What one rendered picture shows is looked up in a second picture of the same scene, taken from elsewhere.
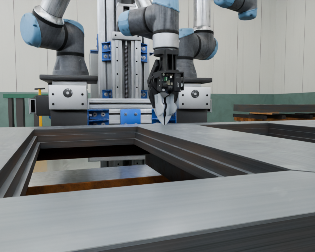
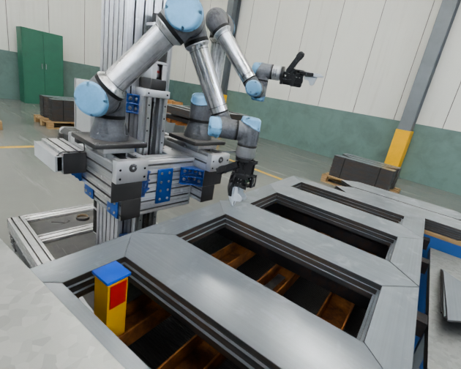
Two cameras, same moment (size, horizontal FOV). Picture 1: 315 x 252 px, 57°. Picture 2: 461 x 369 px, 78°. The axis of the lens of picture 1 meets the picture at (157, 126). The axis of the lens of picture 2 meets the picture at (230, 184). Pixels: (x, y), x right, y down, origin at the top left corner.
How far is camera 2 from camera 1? 0.78 m
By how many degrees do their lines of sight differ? 40
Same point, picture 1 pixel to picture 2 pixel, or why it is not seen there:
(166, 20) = (255, 140)
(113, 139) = (216, 228)
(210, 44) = not seen: hidden behind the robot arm
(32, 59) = not seen: outside the picture
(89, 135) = (204, 228)
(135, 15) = (228, 128)
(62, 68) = (110, 133)
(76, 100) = (139, 173)
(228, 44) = not seen: hidden behind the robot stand
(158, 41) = (246, 154)
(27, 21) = (91, 92)
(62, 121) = (121, 191)
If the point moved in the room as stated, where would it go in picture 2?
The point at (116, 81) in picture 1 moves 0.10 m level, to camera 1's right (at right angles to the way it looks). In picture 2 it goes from (145, 138) to (165, 138)
